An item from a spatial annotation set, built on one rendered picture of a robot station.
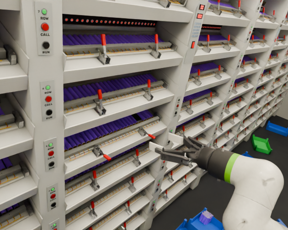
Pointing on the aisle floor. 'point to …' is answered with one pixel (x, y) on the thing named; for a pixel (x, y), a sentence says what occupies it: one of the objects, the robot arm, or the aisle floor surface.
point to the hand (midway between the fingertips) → (163, 142)
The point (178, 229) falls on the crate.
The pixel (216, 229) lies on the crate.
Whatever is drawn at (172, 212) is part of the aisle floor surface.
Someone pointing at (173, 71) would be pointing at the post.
